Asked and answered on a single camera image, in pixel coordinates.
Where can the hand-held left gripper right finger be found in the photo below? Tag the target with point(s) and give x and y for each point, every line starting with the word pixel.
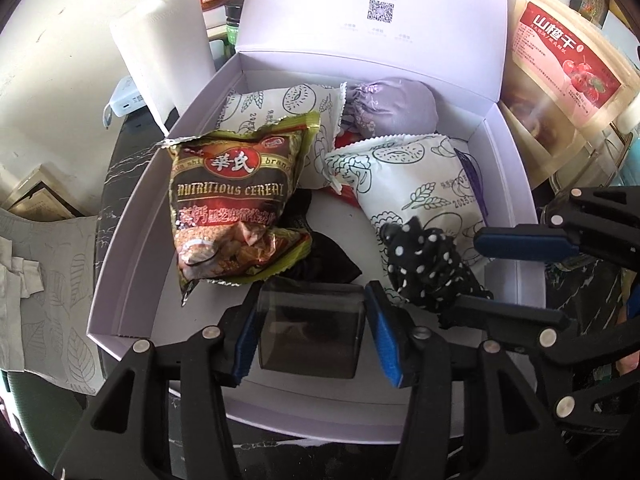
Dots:
pixel 385 335

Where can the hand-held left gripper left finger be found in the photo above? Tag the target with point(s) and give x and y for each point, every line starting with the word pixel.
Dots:
pixel 247 340

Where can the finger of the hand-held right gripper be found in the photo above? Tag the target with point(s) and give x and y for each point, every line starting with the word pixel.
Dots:
pixel 510 317
pixel 520 244

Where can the smoky grey plastic cup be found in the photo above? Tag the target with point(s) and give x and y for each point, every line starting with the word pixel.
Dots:
pixel 310 330

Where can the black polka-dot scrunchie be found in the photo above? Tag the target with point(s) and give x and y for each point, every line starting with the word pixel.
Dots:
pixel 425 260

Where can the white printed bread packet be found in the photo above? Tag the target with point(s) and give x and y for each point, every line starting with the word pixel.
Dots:
pixel 405 175
pixel 280 105

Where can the brown cereal packet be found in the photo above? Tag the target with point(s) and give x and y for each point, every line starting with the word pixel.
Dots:
pixel 230 200

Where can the lavender sachet pouch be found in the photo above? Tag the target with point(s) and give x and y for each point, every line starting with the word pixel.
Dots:
pixel 395 105

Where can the red snack packet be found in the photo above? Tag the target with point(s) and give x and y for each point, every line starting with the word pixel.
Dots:
pixel 344 141

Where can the lavender gift box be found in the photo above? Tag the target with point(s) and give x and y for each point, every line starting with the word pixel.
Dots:
pixel 310 20

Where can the red-label dried fruit pouch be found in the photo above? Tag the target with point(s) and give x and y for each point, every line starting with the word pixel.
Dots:
pixel 565 70

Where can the grey leaf-pattern chair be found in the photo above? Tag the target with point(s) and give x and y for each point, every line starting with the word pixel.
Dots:
pixel 65 270

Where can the green chair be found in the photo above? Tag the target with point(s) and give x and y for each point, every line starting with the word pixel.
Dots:
pixel 30 420

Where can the grey garment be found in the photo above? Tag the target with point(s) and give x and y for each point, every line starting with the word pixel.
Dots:
pixel 20 270

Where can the white power bank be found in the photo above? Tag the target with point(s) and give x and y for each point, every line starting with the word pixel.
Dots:
pixel 125 102

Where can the white paper towel roll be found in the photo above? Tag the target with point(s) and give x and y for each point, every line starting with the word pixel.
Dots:
pixel 160 45

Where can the green bottle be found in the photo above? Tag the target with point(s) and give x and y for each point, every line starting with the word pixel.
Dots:
pixel 232 30

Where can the wooden frame panel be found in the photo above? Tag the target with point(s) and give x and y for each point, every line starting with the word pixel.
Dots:
pixel 35 195

